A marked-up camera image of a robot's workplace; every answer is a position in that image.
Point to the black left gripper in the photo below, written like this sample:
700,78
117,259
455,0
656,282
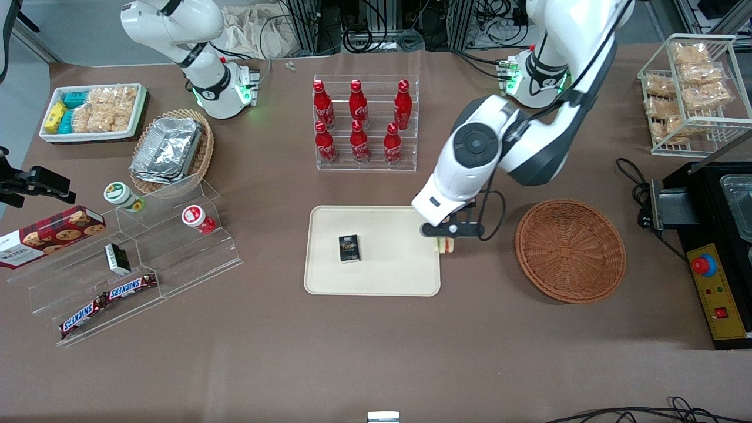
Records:
472,205

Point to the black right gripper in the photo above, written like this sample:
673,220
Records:
36,180

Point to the sandwich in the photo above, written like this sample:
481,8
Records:
445,247

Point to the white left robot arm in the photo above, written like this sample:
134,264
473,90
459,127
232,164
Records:
476,147

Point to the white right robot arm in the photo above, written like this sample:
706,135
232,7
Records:
176,23

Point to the cream plastic tray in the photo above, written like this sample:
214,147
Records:
388,270

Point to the brown round wicker basket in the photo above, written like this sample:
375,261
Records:
570,252

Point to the light wicker basket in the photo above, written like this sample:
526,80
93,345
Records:
202,153

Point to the red tartan Walkers cookie box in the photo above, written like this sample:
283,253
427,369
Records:
47,238

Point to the teal snack packet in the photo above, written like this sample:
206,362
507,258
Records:
66,122
74,99

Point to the yellow snack packet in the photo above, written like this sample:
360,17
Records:
54,117

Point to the green lid sunflower cup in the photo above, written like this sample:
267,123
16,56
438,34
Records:
119,194

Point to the clear rice cracker packet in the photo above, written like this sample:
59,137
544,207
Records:
114,95
91,118
123,116

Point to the small black box white side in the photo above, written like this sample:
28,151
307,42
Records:
117,258

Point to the red cola bottle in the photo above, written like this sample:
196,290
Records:
322,106
359,144
358,106
392,147
325,147
403,107

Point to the clear acrylic bottle rack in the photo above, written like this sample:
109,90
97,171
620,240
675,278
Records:
376,158

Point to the white rectangular bin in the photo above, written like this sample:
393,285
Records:
141,111

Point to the small black box gold print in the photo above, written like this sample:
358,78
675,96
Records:
349,248

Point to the stack of foil trays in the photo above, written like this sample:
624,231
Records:
167,150

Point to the Snickers chocolate bar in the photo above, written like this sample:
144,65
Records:
82,317
130,286

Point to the clear acrylic stepped stand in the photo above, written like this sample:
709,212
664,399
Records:
176,258

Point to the red lid white cup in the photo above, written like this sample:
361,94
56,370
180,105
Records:
194,216

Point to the white box at table edge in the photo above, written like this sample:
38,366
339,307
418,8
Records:
383,417

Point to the red emergency stop button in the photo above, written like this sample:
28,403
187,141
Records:
701,265

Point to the beige cloth bag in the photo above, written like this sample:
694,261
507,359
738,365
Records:
252,29

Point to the black machine yellow panel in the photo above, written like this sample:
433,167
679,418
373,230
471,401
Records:
722,205

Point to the aluminium frame post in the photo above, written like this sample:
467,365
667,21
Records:
311,23
461,20

